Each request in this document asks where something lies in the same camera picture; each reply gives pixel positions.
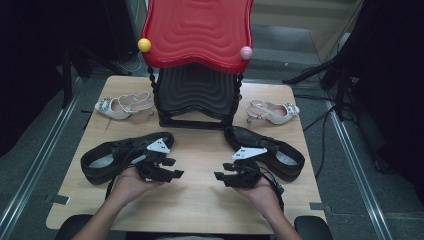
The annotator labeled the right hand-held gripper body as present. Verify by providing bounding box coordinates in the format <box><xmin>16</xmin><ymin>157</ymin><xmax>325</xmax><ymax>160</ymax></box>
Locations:
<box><xmin>223</xmin><ymin>147</ymin><xmax>268</xmax><ymax>188</ymax></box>

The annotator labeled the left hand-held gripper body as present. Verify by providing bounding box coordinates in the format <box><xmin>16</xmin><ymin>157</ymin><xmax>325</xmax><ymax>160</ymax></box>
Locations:
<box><xmin>131</xmin><ymin>137</ymin><xmax>178</xmax><ymax>183</ymax></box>

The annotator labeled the black leather shoe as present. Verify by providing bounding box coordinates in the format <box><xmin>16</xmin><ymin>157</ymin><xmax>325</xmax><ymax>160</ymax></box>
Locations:
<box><xmin>223</xmin><ymin>125</ymin><xmax>306</xmax><ymax>183</ymax></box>
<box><xmin>80</xmin><ymin>131</ymin><xmax>175</xmax><ymax>185</ymax></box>

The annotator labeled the white heeled sandal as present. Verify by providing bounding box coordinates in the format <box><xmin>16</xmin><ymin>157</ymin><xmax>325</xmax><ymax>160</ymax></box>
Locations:
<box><xmin>245</xmin><ymin>99</ymin><xmax>300</xmax><ymax>126</ymax></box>
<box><xmin>94</xmin><ymin>91</ymin><xmax>156</xmax><ymax>120</ymax></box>

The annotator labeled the red and black shoe rack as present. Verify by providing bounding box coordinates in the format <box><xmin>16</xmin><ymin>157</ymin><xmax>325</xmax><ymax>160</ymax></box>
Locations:
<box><xmin>137</xmin><ymin>0</ymin><xmax>254</xmax><ymax>131</ymax></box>

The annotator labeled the person's left hand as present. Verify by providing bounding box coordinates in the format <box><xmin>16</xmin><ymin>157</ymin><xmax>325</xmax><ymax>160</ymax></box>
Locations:
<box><xmin>111</xmin><ymin>166</ymin><xmax>164</xmax><ymax>205</ymax></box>

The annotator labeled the person's right hand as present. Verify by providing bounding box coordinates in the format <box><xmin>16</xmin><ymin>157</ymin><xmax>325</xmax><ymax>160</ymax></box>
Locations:
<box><xmin>233</xmin><ymin>178</ymin><xmax>283</xmax><ymax>216</ymax></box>

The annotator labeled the person's grey clothing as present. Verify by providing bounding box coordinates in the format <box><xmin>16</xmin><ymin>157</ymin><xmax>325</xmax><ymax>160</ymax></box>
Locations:
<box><xmin>156</xmin><ymin>235</ymin><xmax>214</xmax><ymax>240</ymax></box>

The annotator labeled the grey tape strip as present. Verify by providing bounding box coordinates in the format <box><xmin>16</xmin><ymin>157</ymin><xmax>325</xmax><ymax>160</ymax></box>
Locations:
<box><xmin>44</xmin><ymin>194</ymin><xmax>72</xmax><ymax>205</ymax></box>
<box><xmin>309</xmin><ymin>202</ymin><xmax>333</xmax><ymax>213</ymax></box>

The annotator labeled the black chair armrest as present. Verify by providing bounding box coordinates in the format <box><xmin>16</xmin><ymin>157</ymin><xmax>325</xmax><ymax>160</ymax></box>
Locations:
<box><xmin>293</xmin><ymin>215</ymin><xmax>334</xmax><ymax>240</ymax></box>
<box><xmin>54</xmin><ymin>214</ymin><xmax>96</xmax><ymax>240</ymax></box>

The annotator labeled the black metal stand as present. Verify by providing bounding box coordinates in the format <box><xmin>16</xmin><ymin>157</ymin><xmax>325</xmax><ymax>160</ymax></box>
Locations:
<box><xmin>61</xmin><ymin>43</ymin><xmax>133</xmax><ymax>109</ymax></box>

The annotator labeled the black tripod stand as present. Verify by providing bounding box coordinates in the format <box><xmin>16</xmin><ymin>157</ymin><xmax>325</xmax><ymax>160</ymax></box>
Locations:
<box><xmin>282</xmin><ymin>49</ymin><xmax>356</xmax><ymax>121</ymax></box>

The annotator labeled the left hand-held gripper cable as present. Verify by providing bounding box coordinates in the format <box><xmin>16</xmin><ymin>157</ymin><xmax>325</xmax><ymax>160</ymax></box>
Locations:
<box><xmin>104</xmin><ymin>174</ymin><xmax>118</xmax><ymax>201</ymax></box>

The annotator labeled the black floor cable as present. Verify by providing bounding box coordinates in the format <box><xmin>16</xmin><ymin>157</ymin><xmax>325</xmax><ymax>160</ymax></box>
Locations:
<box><xmin>294</xmin><ymin>94</ymin><xmax>338</xmax><ymax>179</ymax></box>

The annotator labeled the white floor cable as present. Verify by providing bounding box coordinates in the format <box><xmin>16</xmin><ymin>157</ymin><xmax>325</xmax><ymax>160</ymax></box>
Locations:
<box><xmin>116</xmin><ymin>53</ymin><xmax>144</xmax><ymax>75</ymax></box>

